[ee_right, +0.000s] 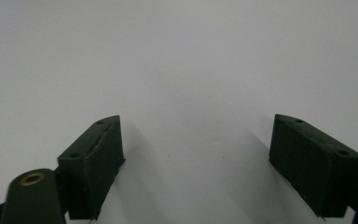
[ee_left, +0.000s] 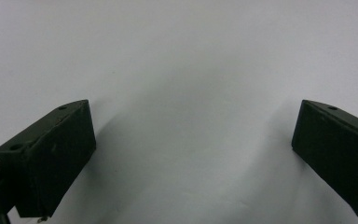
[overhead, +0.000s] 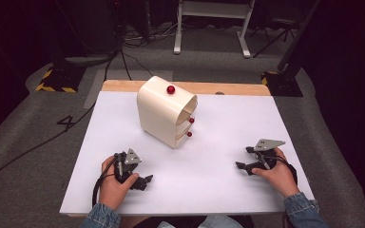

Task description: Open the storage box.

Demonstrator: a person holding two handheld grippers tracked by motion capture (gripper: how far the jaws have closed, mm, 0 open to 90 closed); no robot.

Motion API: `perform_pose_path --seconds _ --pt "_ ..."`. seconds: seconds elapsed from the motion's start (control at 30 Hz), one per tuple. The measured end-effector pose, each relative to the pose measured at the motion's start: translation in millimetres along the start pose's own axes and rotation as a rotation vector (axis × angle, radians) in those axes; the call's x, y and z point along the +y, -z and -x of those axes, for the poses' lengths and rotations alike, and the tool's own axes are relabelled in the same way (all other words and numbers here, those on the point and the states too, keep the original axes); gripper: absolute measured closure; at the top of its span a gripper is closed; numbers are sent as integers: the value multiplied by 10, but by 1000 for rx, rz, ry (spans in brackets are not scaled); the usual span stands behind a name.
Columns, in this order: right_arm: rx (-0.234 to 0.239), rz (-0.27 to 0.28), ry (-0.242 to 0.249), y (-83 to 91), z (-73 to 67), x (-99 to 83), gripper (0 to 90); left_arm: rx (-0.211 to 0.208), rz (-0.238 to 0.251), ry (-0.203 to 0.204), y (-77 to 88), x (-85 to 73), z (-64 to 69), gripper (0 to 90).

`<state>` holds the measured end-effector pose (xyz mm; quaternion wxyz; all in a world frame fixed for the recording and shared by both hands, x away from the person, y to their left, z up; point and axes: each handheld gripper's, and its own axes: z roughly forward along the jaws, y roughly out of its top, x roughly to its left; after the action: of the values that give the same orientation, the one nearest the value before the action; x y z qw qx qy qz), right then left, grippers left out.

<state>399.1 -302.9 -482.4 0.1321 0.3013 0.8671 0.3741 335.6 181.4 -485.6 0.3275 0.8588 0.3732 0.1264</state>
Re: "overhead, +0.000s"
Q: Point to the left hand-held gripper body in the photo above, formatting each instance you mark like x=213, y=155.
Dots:
x=122, y=167

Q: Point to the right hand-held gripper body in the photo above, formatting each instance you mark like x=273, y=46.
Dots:
x=266, y=155

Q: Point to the person's left hand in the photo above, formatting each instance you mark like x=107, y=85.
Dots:
x=110, y=190

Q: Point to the person's right hand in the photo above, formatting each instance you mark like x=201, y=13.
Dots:
x=280, y=177

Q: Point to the white table mat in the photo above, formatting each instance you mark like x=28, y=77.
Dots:
x=221, y=177

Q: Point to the cream drawer with red knob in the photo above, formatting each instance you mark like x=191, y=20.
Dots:
x=188, y=134
x=191, y=120

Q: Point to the person's lap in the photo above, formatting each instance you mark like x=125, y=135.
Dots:
x=215, y=222

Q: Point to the cream drawer cabinet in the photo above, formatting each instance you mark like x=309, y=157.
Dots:
x=157, y=110

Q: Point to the black stand with striped base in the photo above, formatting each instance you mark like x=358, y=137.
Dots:
x=285, y=80
x=60, y=79

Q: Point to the red ball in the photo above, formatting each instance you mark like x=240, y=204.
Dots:
x=170, y=89

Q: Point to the black tripod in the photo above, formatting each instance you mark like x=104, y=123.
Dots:
x=277, y=30

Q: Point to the white desk frame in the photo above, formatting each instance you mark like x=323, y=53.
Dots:
x=212, y=9

